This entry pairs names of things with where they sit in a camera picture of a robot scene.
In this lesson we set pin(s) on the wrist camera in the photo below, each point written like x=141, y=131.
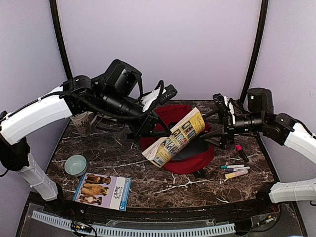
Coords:
x=147, y=99
x=225, y=108

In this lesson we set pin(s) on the right black frame post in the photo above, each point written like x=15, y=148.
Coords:
x=256, y=49

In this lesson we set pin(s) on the left black frame post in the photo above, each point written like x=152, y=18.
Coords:
x=59, y=38

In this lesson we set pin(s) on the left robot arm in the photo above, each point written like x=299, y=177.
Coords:
x=117, y=93

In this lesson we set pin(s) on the teal ceramic bowl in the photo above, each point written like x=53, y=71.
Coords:
x=75, y=165

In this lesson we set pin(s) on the pink black highlighter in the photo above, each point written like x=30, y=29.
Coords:
x=241, y=153

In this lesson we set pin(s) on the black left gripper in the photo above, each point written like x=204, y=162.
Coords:
x=146, y=129

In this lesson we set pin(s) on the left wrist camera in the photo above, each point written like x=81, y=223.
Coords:
x=147, y=99

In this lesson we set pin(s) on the red student backpack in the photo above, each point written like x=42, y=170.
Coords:
x=194, y=157

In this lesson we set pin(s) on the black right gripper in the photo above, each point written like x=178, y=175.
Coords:
x=229, y=129

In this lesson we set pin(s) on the Taming of the Shrew book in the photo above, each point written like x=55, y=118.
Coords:
x=188, y=123

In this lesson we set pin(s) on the purple cap marker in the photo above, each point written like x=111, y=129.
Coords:
x=237, y=169

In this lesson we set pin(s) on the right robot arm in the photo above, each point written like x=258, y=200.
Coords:
x=281, y=128

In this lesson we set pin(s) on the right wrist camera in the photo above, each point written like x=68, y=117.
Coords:
x=225, y=108

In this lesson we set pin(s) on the blue dog picture book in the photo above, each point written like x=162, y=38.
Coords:
x=103, y=191

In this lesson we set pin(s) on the yellow pink pastel highlighter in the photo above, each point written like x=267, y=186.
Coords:
x=236, y=174

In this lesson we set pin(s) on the black frame post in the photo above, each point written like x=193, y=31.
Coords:
x=256, y=49
x=59, y=38

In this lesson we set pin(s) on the teal cap marker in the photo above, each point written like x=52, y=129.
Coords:
x=232, y=166

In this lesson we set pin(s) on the white slotted cable duct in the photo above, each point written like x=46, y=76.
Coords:
x=114, y=228

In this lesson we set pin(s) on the black front rail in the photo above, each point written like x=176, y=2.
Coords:
x=239, y=211

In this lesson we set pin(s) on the white floral ceramic mug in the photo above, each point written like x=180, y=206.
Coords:
x=83, y=123

